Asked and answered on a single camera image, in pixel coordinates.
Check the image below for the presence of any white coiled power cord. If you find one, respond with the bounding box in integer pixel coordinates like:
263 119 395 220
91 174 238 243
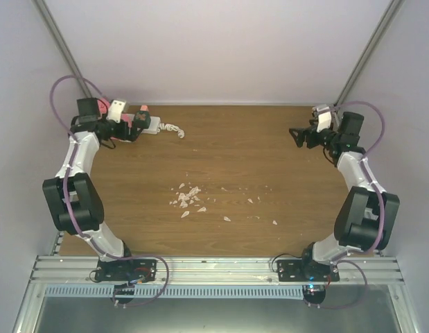
159 123 186 139

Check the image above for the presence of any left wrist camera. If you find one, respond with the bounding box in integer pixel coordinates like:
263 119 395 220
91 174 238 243
107 99 128 123

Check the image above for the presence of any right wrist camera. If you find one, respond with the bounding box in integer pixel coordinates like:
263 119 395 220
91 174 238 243
312 104 333 133

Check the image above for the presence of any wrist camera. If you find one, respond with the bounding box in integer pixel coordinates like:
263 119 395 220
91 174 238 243
312 104 333 133
107 99 128 123

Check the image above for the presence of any white power strip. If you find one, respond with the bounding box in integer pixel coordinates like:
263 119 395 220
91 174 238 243
128 114 161 135

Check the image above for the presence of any right aluminium frame post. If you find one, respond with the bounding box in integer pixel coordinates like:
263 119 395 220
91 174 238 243
334 0 405 105

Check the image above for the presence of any left aluminium frame post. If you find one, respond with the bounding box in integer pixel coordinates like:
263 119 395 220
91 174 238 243
32 0 91 97

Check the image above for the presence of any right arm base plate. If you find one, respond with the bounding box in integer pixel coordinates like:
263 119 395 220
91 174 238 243
270 255 340 283

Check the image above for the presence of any aluminium frame post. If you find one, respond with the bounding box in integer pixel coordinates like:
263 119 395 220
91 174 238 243
334 0 405 105
32 0 91 97

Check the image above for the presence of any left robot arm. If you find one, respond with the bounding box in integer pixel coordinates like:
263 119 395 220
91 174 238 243
42 98 141 280

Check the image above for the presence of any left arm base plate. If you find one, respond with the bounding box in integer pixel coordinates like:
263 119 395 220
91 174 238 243
89 259 157 284

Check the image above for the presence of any aluminium front rail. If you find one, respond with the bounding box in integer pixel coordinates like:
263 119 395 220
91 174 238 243
30 256 405 285

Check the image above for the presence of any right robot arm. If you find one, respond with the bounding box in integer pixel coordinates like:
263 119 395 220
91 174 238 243
289 105 400 281

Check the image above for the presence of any slotted cable duct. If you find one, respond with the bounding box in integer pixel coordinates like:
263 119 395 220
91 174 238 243
45 284 304 300

